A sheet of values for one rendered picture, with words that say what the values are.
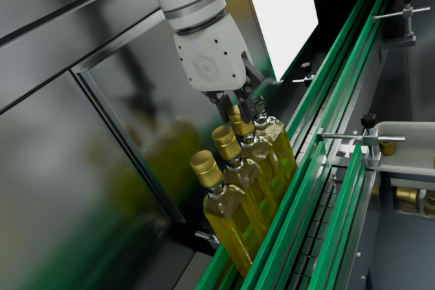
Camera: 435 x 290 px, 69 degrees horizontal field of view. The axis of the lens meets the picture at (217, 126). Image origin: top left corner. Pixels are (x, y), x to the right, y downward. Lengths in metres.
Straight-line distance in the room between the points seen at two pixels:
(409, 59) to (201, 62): 1.21
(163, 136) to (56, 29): 0.23
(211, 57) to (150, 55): 0.14
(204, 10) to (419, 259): 0.80
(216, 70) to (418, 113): 1.37
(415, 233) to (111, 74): 0.86
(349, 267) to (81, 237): 0.44
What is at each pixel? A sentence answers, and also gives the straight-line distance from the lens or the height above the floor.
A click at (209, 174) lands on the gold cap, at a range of 0.45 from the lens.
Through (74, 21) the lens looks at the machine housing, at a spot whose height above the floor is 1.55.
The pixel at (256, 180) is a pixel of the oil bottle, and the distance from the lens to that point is 0.53.
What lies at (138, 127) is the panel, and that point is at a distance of 0.52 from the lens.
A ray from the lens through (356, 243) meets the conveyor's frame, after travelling 0.65.
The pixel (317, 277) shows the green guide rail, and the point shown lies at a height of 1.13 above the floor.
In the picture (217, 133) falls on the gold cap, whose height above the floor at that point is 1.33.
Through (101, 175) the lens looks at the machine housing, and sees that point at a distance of 0.53.
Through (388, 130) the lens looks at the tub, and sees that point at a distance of 0.95.
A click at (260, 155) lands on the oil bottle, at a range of 0.55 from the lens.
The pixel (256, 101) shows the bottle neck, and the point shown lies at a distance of 0.59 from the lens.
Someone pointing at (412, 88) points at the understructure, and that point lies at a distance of 1.65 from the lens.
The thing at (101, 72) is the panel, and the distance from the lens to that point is 0.49.
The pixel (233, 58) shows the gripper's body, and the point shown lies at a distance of 0.44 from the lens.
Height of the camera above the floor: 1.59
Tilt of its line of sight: 31 degrees down
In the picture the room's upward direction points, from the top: 25 degrees counter-clockwise
